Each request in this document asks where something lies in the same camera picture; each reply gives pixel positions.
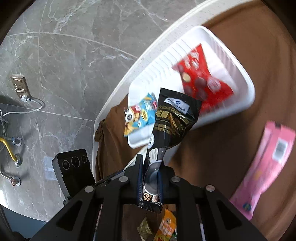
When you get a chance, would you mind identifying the brown tablecloth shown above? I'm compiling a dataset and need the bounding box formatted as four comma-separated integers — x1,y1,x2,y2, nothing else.
94,1,295,240

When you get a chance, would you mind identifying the red Mylikes chocolate bag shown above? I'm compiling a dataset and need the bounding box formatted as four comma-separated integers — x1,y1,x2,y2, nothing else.
173,44,234,113

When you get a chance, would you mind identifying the black sesame snack packet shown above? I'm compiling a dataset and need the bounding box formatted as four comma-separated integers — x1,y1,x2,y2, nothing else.
139,88,202,213

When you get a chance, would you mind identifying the orange cartoon snack packet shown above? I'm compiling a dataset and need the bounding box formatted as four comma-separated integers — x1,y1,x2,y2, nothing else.
154,209,177,241

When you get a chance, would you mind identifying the yellow gas hose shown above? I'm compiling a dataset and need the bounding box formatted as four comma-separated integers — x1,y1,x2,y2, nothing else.
0,136,19,164

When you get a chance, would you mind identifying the white plastic tray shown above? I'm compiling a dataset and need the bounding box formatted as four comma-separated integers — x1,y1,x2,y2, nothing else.
127,25,256,149

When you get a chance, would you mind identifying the pink wafer snack packet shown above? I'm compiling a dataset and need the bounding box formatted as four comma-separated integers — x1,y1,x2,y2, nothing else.
230,121,295,220

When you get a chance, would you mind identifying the panda cartoon snack packet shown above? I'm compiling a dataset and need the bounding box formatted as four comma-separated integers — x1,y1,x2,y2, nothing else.
124,93,158,137

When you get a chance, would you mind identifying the gold foil snack packet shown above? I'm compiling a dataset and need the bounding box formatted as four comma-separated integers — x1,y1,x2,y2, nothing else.
137,217,152,241

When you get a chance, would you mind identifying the wall power socket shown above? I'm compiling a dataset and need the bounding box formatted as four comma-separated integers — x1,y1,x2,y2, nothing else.
10,75,31,100

